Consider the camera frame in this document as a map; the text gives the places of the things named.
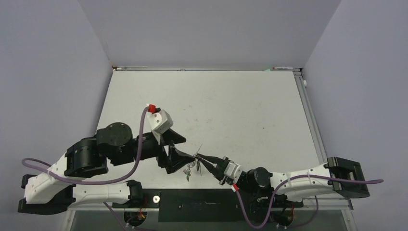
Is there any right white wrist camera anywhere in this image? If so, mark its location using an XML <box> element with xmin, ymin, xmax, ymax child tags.
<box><xmin>220</xmin><ymin>161</ymin><xmax>242</xmax><ymax>186</ymax></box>

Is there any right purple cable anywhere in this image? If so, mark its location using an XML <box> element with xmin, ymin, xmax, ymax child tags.
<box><xmin>234</xmin><ymin>174</ymin><xmax>384</xmax><ymax>230</ymax></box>

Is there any aluminium rail frame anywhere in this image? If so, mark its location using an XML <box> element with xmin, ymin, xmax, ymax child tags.
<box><xmin>293</xmin><ymin>71</ymin><xmax>327</xmax><ymax>164</ymax></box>

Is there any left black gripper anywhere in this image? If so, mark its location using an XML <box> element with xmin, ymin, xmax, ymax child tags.
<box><xmin>111</xmin><ymin>127</ymin><xmax>195</xmax><ymax>171</ymax></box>

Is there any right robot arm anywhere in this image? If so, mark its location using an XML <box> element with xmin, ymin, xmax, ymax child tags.
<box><xmin>195</xmin><ymin>154</ymin><xmax>370</xmax><ymax>206</ymax></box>

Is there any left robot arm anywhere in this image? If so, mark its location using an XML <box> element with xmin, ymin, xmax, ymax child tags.
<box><xmin>17</xmin><ymin>122</ymin><xmax>195</xmax><ymax>215</ymax></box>

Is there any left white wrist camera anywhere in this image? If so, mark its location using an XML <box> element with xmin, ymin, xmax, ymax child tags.
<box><xmin>147</xmin><ymin>104</ymin><xmax>174</xmax><ymax>135</ymax></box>

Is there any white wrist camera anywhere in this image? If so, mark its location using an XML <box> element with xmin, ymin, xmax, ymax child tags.
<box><xmin>147</xmin><ymin>104</ymin><xmax>174</xmax><ymax>135</ymax></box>
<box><xmin>220</xmin><ymin>161</ymin><xmax>242</xmax><ymax>186</ymax></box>

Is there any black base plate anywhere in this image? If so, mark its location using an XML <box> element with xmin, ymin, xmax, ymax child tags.
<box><xmin>112</xmin><ymin>189</ymin><xmax>303</xmax><ymax>222</ymax></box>

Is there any red white marker pen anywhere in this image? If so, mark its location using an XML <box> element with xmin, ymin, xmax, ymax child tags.
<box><xmin>272</xmin><ymin>67</ymin><xmax>295</xmax><ymax>71</ymax></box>

